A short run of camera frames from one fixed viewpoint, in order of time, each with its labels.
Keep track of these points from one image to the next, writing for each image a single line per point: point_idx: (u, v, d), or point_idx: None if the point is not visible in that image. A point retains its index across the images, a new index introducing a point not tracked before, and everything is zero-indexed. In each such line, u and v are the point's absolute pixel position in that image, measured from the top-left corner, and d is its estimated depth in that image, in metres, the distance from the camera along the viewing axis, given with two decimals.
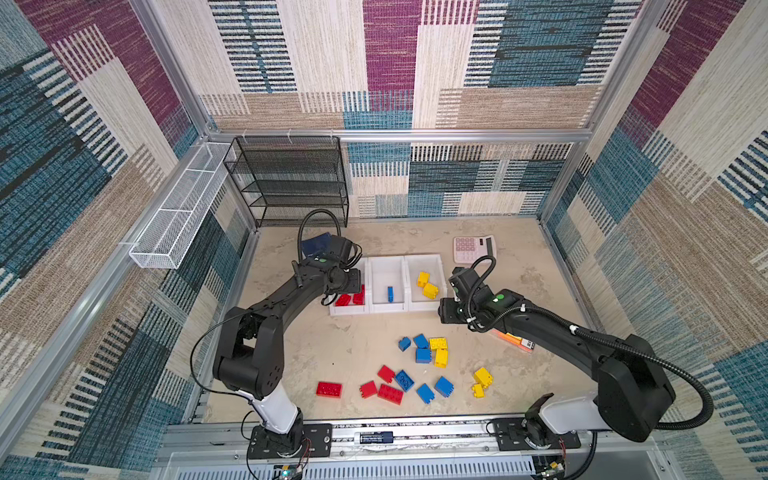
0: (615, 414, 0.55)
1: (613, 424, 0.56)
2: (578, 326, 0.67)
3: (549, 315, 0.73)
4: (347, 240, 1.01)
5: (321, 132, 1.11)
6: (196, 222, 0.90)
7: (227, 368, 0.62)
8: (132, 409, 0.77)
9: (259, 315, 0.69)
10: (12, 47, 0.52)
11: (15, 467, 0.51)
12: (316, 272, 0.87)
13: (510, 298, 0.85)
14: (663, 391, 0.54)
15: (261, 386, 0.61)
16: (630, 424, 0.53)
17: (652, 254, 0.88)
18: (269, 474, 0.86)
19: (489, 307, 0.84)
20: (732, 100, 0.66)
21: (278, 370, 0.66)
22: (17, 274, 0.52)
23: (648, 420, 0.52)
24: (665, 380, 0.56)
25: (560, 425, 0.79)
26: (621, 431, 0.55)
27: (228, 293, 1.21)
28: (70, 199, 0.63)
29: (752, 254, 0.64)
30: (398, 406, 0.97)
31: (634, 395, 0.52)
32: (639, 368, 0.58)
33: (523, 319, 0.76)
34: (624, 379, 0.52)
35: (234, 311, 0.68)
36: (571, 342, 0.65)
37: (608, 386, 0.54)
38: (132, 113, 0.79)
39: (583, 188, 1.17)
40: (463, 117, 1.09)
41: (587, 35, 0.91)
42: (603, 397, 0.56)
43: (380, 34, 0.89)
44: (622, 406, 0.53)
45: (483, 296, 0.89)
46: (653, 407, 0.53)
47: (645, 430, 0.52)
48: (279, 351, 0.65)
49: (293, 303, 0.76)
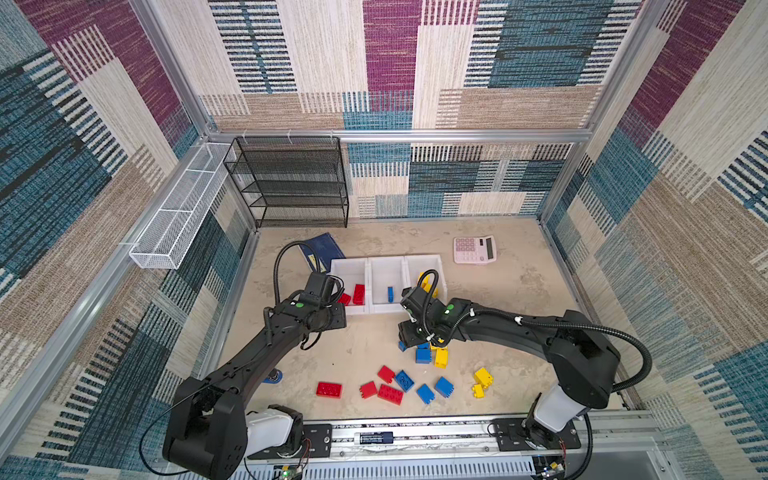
0: (578, 389, 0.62)
1: (581, 399, 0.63)
2: (523, 316, 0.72)
3: (496, 313, 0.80)
4: (328, 277, 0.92)
5: (321, 132, 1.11)
6: (196, 222, 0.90)
7: (180, 449, 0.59)
8: (132, 410, 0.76)
9: (217, 388, 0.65)
10: (12, 47, 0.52)
11: (14, 467, 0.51)
12: (291, 323, 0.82)
13: (460, 307, 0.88)
14: (608, 354, 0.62)
15: (216, 471, 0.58)
16: (592, 395, 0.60)
17: (651, 254, 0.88)
18: (269, 474, 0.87)
19: (443, 321, 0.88)
20: (732, 101, 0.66)
21: (240, 448, 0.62)
22: (17, 274, 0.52)
23: (605, 386, 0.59)
24: (608, 343, 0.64)
25: (556, 422, 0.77)
26: (588, 403, 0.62)
27: (228, 294, 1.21)
28: (70, 199, 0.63)
29: (752, 254, 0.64)
30: (397, 406, 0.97)
31: (584, 366, 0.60)
32: (583, 339, 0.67)
33: (475, 323, 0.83)
34: (570, 354, 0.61)
35: (191, 382, 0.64)
36: (521, 333, 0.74)
37: (562, 366, 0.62)
38: (133, 114, 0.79)
39: (583, 188, 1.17)
40: (463, 117, 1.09)
41: (587, 35, 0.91)
42: (562, 377, 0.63)
43: (380, 34, 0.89)
44: (579, 380, 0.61)
45: (436, 310, 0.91)
46: (605, 372, 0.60)
47: (604, 395, 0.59)
48: (238, 430, 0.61)
49: (258, 367, 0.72)
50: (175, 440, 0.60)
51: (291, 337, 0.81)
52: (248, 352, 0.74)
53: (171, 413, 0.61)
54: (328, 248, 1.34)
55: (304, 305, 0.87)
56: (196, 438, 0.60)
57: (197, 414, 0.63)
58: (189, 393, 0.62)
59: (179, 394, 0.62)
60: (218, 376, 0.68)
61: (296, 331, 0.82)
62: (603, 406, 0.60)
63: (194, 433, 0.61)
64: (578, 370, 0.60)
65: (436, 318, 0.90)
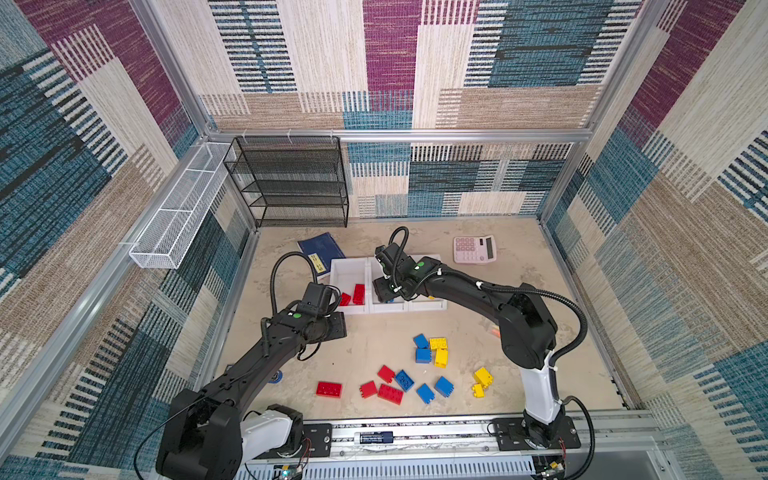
0: (516, 349, 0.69)
1: (516, 357, 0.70)
2: (483, 281, 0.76)
3: (459, 275, 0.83)
4: (326, 286, 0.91)
5: (321, 132, 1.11)
6: (196, 222, 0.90)
7: (173, 463, 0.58)
8: (132, 409, 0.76)
9: (213, 400, 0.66)
10: (12, 47, 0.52)
11: (14, 467, 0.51)
12: (289, 334, 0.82)
13: (428, 265, 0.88)
14: (548, 325, 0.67)
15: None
16: (527, 356, 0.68)
17: (651, 254, 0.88)
18: (269, 474, 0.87)
19: (411, 275, 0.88)
20: (732, 100, 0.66)
21: (234, 460, 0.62)
22: (17, 274, 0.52)
23: (539, 350, 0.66)
24: (549, 314, 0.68)
25: (543, 412, 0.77)
26: (523, 363, 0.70)
27: (228, 293, 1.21)
28: (70, 199, 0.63)
29: (752, 254, 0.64)
30: (397, 405, 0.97)
31: (527, 332, 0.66)
32: (530, 308, 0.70)
33: (440, 281, 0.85)
34: (517, 321, 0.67)
35: (186, 394, 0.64)
36: (478, 296, 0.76)
37: (509, 330, 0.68)
38: (132, 113, 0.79)
39: (583, 188, 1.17)
40: (463, 117, 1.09)
41: (587, 35, 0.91)
42: (506, 338, 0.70)
43: (380, 34, 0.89)
44: (520, 342, 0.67)
45: (407, 264, 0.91)
46: (541, 339, 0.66)
47: (537, 357, 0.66)
48: (233, 440, 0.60)
49: (255, 378, 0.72)
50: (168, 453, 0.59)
51: (289, 347, 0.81)
52: (246, 362, 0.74)
53: (165, 425, 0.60)
54: (328, 249, 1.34)
55: (301, 316, 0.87)
56: (190, 450, 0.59)
57: (192, 427, 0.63)
58: (185, 405, 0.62)
59: (175, 406, 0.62)
60: (213, 387, 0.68)
61: (294, 342, 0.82)
62: (536, 366, 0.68)
63: (188, 446, 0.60)
64: (520, 335, 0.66)
65: (405, 272, 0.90)
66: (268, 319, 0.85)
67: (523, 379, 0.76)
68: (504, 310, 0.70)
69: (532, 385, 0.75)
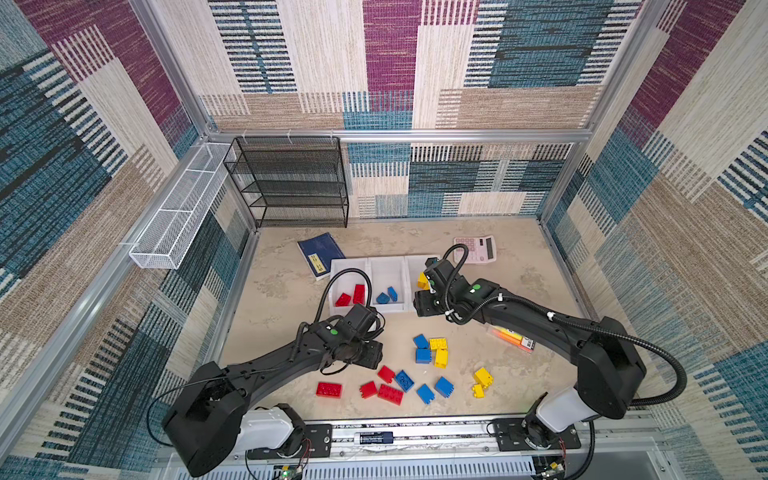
0: (596, 395, 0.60)
1: (595, 404, 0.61)
2: (555, 312, 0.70)
3: (526, 304, 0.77)
4: (371, 312, 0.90)
5: (321, 132, 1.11)
6: (196, 222, 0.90)
7: (176, 425, 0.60)
8: (132, 410, 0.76)
9: (229, 383, 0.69)
10: (12, 47, 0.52)
11: (14, 467, 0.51)
12: (319, 347, 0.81)
13: (485, 290, 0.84)
14: (638, 368, 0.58)
15: (194, 459, 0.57)
16: (610, 404, 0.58)
17: (652, 254, 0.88)
18: (269, 474, 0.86)
19: (465, 298, 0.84)
20: (732, 100, 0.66)
21: (225, 448, 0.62)
22: (17, 274, 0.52)
23: (625, 398, 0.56)
24: (637, 357, 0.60)
25: (558, 423, 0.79)
26: (601, 410, 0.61)
27: (228, 293, 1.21)
28: (70, 200, 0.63)
29: (752, 254, 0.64)
30: (398, 406, 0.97)
31: (612, 375, 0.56)
32: (614, 347, 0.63)
33: (500, 308, 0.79)
34: (601, 361, 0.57)
35: (210, 369, 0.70)
36: (549, 329, 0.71)
37: (588, 371, 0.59)
38: (132, 113, 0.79)
39: (583, 187, 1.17)
40: (463, 117, 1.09)
41: (587, 35, 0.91)
42: (583, 380, 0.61)
43: (380, 34, 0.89)
44: (602, 387, 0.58)
45: (461, 286, 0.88)
46: (629, 384, 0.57)
47: (622, 407, 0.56)
48: (230, 432, 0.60)
49: (273, 378, 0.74)
50: (176, 413, 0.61)
51: (314, 360, 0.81)
52: (273, 359, 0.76)
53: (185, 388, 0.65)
54: (328, 249, 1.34)
55: (338, 335, 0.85)
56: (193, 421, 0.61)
57: (204, 399, 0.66)
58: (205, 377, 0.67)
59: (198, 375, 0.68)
60: (234, 373, 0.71)
61: (320, 357, 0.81)
62: (616, 416, 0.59)
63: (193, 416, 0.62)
64: (606, 379, 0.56)
65: (458, 293, 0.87)
66: (310, 324, 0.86)
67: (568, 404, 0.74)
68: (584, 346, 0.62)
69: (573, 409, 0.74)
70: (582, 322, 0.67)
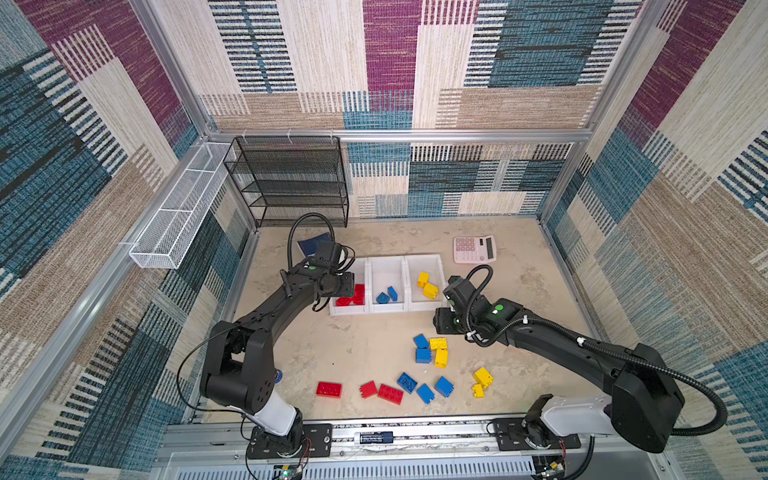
0: (632, 426, 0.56)
1: (630, 436, 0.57)
2: (586, 338, 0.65)
3: (552, 327, 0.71)
4: (337, 244, 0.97)
5: (321, 133, 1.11)
6: (196, 222, 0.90)
7: (215, 383, 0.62)
8: (132, 409, 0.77)
9: (246, 329, 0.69)
10: (12, 47, 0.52)
11: (14, 467, 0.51)
12: (307, 281, 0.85)
13: (507, 310, 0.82)
14: (675, 398, 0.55)
15: (250, 403, 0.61)
16: (647, 437, 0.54)
17: (651, 254, 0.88)
18: (269, 474, 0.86)
19: (488, 320, 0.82)
20: (732, 100, 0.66)
21: (268, 385, 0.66)
22: (17, 274, 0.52)
23: (664, 429, 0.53)
24: (674, 386, 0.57)
25: (561, 426, 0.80)
26: (639, 442, 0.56)
27: (228, 293, 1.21)
28: (70, 199, 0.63)
29: (752, 254, 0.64)
30: (398, 406, 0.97)
31: (649, 406, 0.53)
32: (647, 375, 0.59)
33: (527, 333, 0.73)
34: (639, 392, 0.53)
35: (221, 325, 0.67)
36: (579, 356, 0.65)
37: (624, 401, 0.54)
38: (132, 113, 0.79)
39: (583, 187, 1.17)
40: (463, 117, 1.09)
41: (587, 35, 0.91)
42: (616, 411, 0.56)
43: (380, 34, 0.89)
44: (639, 420, 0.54)
45: (483, 306, 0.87)
46: (667, 415, 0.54)
47: (662, 440, 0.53)
48: (266, 370, 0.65)
49: (283, 312, 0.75)
50: (211, 376, 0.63)
51: (307, 293, 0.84)
52: (270, 302, 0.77)
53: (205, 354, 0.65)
54: None
55: (316, 268, 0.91)
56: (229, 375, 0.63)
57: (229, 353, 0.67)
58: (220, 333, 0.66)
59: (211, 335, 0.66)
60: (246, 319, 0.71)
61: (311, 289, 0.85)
62: (654, 449, 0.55)
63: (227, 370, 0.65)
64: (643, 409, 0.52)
65: (480, 315, 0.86)
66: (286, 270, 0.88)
67: (581, 418, 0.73)
68: (618, 375, 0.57)
69: (584, 421, 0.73)
70: (617, 349, 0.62)
